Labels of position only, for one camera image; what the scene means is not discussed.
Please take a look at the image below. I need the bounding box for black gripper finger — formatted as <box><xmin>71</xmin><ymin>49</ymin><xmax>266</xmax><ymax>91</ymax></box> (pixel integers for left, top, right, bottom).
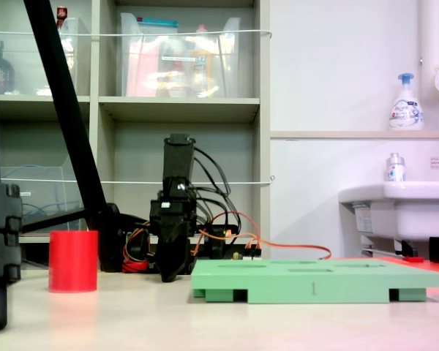
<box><xmin>155</xmin><ymin>252</ymin><xmax>171</xmax><ymax>282</ymax></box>
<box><xmin>170</xmin><ymin>250</ymin><xmax>190</xmax><ymax>282</ymax></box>

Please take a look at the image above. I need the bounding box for red cylinder block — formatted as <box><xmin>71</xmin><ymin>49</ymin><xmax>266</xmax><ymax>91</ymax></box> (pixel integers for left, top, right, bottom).
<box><xmin>48</xmin><ymin>230</ymin><xmax>99</xmax><ymax>293</ymax></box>

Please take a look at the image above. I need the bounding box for green shape-hole board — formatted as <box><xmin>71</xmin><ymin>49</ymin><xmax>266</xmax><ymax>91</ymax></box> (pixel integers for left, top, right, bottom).
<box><xmin>191</xmin><ymin>258</ymin><xmax>439</xmax><ymax>304</ymax></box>

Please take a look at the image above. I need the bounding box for red table clamp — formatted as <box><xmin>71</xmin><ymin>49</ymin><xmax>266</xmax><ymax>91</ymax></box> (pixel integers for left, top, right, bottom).
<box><xmin>122</xmin><ymin>255</ymin><xmax>150</xmax><ymax>273</ymax></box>

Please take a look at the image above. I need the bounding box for circuit board with connectors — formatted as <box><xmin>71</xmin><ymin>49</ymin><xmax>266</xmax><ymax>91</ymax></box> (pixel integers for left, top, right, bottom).
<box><xmin>230</xmin><ymin>250</ymin><xmax>263</xmax><ymax>262</ymax></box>

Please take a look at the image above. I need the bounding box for black tripod brace bar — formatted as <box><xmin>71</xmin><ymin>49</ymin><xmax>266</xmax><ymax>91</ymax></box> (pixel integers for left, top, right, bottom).
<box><xmin>20</xmin><ymin>207</ymin><xmax>87</xmax><ymax>234</ymax></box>

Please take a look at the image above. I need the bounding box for grey shelf unit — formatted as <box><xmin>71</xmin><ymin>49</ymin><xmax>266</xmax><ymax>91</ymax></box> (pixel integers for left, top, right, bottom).
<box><xmin>0</xmin><ymin>0</ymin><xmax>271</xmax><ymax>271</ymax></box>

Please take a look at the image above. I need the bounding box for orange label bottle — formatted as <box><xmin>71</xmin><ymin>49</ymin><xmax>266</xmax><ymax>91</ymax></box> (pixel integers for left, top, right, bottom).
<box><xmin>190</xmin><ymin>24</ymin><xmax>215</xmax><ymax>98</ymax></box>

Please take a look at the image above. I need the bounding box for clear plastic storage bin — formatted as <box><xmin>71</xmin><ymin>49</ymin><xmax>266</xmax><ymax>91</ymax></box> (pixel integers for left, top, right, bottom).
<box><xmin>119</xmin><ymin>12</ymin><xmax>241</xmax><ymax>99</ymax></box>

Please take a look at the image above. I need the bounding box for notched black stack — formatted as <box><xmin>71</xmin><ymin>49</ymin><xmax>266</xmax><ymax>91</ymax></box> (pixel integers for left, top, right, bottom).
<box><xmin>0</xmin><ymin>0</ymin><xmax>23</xmax><ymax>332</ymax></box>

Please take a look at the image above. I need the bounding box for black tripod leg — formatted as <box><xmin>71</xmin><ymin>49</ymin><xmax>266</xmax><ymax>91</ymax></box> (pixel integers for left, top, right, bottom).
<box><xmin>23</xmin><ymin>0</ymin><xmax>127</xmax><ymax>273</ymax></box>

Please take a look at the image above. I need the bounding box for small clear sanitizer bottle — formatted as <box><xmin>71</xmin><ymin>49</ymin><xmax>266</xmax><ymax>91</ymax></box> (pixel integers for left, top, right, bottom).
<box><xmin>386</xmin><ymin>152</ymin><xmax>407</xmax><ymax>183</ymax></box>

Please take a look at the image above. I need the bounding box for white sink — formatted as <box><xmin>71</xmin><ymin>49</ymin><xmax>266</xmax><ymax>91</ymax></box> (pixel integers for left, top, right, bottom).
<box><xmin>338</xmin><ymin>181</ymin><xmax>439</xmax><ymax>242</ymax></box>

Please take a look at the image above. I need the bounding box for dark glass bottle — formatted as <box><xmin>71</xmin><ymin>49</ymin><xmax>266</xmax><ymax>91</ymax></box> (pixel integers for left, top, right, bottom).
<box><xmin>0</xmin><ymin>39</ymin><xmax>15</xmax><ymax>95</ymax></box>

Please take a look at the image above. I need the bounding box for white pump soap bottle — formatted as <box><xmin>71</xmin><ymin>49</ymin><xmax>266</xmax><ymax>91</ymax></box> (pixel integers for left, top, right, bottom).
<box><xmin>389</xmin><ymin>72</ymin><xmax>424</xmax><ymax>131</ymax></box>

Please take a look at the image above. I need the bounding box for black gripper wire loop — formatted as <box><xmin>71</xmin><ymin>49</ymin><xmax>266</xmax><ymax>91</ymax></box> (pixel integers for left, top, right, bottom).
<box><xmin>193</xmin><ymin>186</ymin><xmax>242</xmax><ymax>245</ymax></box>

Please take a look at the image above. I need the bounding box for white cord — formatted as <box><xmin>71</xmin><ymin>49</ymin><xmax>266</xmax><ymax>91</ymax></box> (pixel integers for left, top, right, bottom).
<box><xmin>0</xmin><ymin>175</ymin><xmax>275</xmax><ymax>186</ymax></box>
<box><xmin>0</xmin><ymin>29</ymin><xmax>274</xmax><ymax>38</ymax></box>

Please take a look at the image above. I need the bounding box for black arm wire bundle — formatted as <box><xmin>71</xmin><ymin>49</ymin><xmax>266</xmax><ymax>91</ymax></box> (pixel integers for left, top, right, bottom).
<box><xmin>192</xmin><ymin>147</ymin><xmax>232</xmax><ymax>205</ymax></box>

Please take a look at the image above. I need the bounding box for long orange wire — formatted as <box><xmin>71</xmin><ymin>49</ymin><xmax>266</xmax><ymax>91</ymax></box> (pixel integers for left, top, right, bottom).
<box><xmin>195</xmin><ymin>211</ymin><xmax>333</xmax><ymax>261</ymax></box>

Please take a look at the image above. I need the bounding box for clear bin with blue cable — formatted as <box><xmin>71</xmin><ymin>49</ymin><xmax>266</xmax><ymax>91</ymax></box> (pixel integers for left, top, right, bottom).
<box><xmin>0</xmin><ymin>166</ymin><xmax>87</xmax><ymax>235</ymax></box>

